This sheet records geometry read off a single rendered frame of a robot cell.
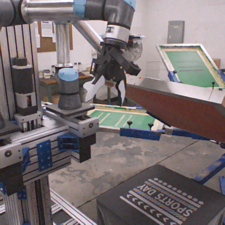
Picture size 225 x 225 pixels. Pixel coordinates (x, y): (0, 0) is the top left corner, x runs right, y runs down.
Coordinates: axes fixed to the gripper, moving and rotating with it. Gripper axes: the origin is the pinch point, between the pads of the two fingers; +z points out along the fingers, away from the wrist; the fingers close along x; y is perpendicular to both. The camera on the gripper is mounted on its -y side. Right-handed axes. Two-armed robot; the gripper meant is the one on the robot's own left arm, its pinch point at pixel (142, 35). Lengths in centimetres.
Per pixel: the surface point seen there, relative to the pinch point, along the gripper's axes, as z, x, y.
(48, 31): -21, -327, 44
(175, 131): 32, 14, 75
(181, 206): -22, 95, 60
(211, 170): 17, 72, 67
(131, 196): -40, 81, 62
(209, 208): -11, 101, 59
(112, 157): 29, -105, 184
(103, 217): -55, 82, 70
